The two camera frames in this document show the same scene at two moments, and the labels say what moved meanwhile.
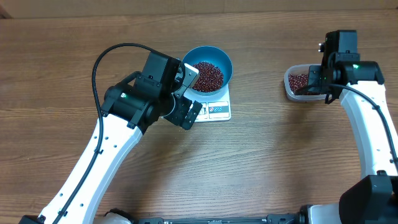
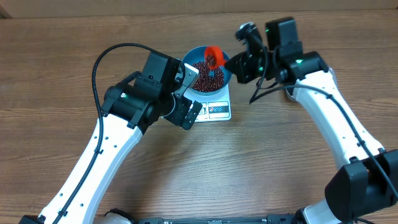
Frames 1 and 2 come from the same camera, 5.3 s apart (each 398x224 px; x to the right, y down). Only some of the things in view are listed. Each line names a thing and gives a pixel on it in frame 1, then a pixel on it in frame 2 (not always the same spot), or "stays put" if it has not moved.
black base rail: (272, 219) stays put
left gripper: (185, 105) stays put
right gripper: (314, 76) -> (244, 71)
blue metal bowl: (214, 68) stays put
